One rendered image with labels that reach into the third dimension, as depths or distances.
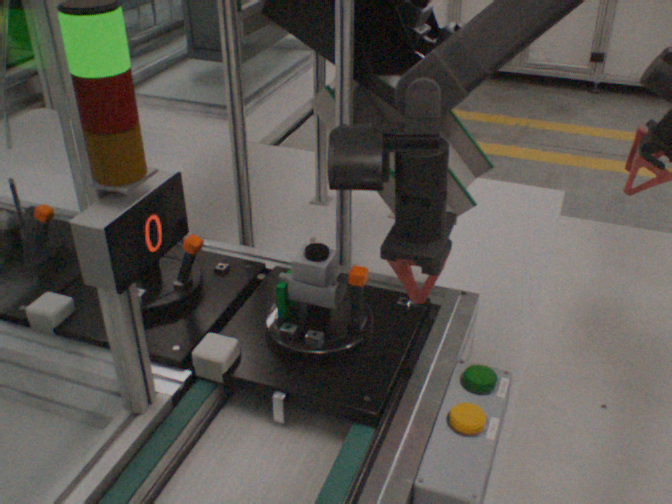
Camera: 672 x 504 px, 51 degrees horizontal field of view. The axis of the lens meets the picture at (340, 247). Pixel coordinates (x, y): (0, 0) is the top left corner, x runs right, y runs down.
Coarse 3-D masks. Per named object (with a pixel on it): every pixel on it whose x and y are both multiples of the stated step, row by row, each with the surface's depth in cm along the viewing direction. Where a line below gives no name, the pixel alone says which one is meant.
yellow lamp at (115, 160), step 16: (96, 144) 61; (112, 144) 61; (128, 144) 62; (96, 160) 62; (112, 160) 62; (128, 160) 63; (144, 160) 65; (96, 176) 63; (112, 176) 63; (128, 176) 63
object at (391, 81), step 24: (288, 0) 96; (312, 0) 94; (360, 0) 105; (384, 0) 103; (288, 24) 98; (312, 24) 96; (360, 24) 107; (384, 24) 105; (312, 48) 98; (360, 48) 94; (384, 48) 106; (408, 48) 104; (360, 72) 96; (384, 72) 101; (384, 96) 95
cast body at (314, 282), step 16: (304, 256) 86; (320, 256) 85; (336, 256) 87; (304, 272) 85; (320, 272) 84; (336, 272) 88; (288, 288) 88; (304, 288) 87; (320, 288) 86; (336, 288) 86; (320, 304) 87; (336, 304) 87
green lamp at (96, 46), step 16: (64, 16) 56; (80, 16) 56; (96, 16) 56; (112, 16) 57; (64, 32) 57; (80, 32) 56; (96, 32) 56; (112, 32) 57; (80, 48) 57; (96, 48) 57; (112, 48) 57; (80, 64) 57; (96, 64) 57; (112, 64) 58; (128, 64) 60
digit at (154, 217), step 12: (156, 204) 67; (144, 216) 66; (156, 216) 68; (144, 228) 66; (156, 228) 68; (144, 240) 66; (156, 240) 68; (168, 240) 70; (144, 252) 67; (156, 252) 69; (144, 264) 67
